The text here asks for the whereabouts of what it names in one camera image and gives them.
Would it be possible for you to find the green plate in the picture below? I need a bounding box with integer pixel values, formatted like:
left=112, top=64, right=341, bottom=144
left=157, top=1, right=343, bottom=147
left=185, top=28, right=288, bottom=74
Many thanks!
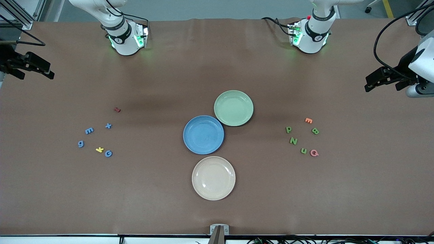
left=214, top=90, right=254, bottom=127

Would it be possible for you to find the black base cable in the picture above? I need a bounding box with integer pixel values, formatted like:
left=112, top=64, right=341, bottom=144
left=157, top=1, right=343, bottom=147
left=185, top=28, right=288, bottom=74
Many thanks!
left=261, top=16, right=292, bottom=36
left=119, top=13, right=150, bottom=34

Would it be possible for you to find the aluminium profile frame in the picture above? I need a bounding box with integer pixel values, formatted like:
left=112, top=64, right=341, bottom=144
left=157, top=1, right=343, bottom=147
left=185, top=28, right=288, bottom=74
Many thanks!
left=0, top=0, right=46, bottom=30
left=405, top=0, right=434, bottom=26

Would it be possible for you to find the base connector box green light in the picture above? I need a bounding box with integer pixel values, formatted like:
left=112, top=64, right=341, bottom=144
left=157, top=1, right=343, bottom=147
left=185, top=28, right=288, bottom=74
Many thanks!
left=134, top=21, right=150, bottom=48
left=288, top=22, right=302, bottom=46

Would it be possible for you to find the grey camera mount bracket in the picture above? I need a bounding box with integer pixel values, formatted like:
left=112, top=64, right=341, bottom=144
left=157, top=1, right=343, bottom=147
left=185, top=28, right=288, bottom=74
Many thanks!
left=208, top=224, right=230, bottom=244

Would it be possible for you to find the brown table mat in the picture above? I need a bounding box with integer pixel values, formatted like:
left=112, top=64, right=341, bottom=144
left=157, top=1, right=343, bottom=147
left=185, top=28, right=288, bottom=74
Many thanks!
left=0, top=18, right=434, bottom=237

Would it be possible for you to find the beige plate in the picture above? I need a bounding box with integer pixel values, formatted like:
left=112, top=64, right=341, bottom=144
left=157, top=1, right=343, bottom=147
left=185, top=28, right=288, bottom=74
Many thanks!
left=192, top=156, right=236, bottom=201

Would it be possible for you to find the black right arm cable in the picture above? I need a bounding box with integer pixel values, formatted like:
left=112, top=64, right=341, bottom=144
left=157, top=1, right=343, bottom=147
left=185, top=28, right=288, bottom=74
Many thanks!
left=0, top=15, right=46, bottom=46

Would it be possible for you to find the blue plate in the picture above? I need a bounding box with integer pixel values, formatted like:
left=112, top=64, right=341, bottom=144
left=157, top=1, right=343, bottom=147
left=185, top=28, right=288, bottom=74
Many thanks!
left=183, top=115, right=224, bottom=155

